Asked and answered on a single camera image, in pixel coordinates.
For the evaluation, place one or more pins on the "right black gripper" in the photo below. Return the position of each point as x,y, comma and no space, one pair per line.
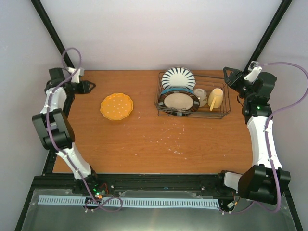
232,74

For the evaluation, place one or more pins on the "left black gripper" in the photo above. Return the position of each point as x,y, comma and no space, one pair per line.
85,84

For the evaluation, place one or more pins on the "yellow mug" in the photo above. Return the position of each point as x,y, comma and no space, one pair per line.
215,99

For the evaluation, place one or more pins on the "orange dotted plate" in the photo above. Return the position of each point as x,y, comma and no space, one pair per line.
116,106

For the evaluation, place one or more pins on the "white floral bowl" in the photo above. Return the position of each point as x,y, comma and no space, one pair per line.
201,95

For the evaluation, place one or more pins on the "white blue striped plate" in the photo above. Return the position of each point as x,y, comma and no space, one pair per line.
178,77

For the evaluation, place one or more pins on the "dark plate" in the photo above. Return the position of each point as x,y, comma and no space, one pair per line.
178,104

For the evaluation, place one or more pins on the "teal dotted plate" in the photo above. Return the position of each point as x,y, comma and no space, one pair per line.
178,90

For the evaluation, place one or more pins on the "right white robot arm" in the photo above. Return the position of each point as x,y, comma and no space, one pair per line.
265,181

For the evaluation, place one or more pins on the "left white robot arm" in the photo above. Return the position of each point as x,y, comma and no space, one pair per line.
53,128

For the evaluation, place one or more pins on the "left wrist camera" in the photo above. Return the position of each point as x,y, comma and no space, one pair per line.
76,74

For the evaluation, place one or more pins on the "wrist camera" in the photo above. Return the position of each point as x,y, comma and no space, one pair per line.
254,70
76,74

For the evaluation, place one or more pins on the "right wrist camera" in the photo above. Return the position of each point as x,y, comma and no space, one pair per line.
254,70

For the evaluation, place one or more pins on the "black wire dish rack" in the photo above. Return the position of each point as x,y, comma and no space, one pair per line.
207,83

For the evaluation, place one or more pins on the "right black frame post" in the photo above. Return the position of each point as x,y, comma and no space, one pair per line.
283,7

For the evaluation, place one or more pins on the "black frame post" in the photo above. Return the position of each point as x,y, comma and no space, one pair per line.
283,7
38,6

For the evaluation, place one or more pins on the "left black frame post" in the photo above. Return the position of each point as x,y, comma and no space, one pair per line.
38,6

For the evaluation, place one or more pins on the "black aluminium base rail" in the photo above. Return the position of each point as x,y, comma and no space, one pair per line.
114,184

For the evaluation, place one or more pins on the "light blue cable duct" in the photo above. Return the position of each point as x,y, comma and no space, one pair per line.
129,202

